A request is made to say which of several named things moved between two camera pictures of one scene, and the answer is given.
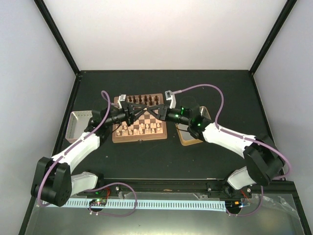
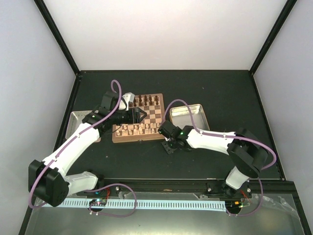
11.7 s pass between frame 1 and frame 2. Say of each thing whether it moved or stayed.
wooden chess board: stayed
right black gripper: moved
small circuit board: stayed
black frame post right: stayed
